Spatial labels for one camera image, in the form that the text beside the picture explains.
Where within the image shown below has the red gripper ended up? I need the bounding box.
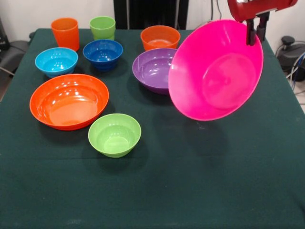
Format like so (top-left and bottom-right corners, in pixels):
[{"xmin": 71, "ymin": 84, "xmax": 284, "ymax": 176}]
[{"xmin": 227, "ymin": 0, "xmax": 298, "ymax": 46}]

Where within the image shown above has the large pink bowl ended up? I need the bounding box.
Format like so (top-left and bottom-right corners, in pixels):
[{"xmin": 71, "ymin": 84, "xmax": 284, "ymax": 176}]
[{"xmin": 168, "ymin": 19, "xmax": 264, "ymax": 122}]

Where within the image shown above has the grey wheeled floor base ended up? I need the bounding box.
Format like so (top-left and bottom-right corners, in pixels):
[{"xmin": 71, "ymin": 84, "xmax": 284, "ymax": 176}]
[
  {"xmin": 276, "ymin": 35, "xmax": 305, "ymax": 72},
  {"xmin": 0, "ymin": 40, "xmax": 31, "ymax": 72}
]

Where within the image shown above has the small deep orange bowl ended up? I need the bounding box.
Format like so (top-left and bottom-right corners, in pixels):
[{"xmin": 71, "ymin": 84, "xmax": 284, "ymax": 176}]
[{"xmin": 140, "ymin": 25, "xmax": 181, "ymax": 52}]

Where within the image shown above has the purple bowl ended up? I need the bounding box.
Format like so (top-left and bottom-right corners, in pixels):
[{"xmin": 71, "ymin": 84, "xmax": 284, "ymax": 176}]
[{"xmin": 132, "ymin": 47, "xmax": 178, "ymax": 95}]

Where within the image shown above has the green cup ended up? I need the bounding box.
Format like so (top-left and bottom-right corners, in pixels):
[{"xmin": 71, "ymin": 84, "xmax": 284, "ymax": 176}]
[{"xmin": 89, "ymin": 16, "xmax": 116, "ymax": 41}]

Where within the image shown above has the small dark blue bowl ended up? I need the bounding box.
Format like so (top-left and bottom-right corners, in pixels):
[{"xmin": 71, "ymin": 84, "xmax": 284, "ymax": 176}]
[{"xmin": 82, "ymin": 39, "xmax": 124, "ymax": 72}]

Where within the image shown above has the small green bowl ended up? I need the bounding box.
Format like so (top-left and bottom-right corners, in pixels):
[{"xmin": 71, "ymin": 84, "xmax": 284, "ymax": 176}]
[{"xmin": 88, "ymin": 113, "xmax": 142, "ymax": 158}]

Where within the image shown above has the orange cup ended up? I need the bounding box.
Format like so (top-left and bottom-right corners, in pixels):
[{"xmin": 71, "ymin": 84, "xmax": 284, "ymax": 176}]
[{"xmin": 51, "ymin": 17, "xmax": 80, "ymax": 52}]

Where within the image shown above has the dark green tablecloth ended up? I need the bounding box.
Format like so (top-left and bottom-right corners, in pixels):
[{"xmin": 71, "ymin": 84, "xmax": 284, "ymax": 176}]
[{"xmin": 0, "ymin": 28, "xmax": 305, "ymax": 229}]

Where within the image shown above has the wide orange bowl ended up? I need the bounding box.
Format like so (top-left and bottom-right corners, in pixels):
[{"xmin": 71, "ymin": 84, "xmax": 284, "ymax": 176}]
[{"xmin": 29, "ymin": 73, "xmax": 110, "ymax": 131}]

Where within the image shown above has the small light blue bowl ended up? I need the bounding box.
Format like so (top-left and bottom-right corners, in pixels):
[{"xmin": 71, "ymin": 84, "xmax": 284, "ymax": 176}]
[{"xmin": 34, "ymin": 47, "xmax": 79, "ymax": 79}]

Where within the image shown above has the tangle of floor cables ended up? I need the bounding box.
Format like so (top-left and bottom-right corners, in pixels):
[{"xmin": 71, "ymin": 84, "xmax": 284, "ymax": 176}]
[{"xmin": 285, "ymin": 51, "xmax": 305, "ymax": 105}]

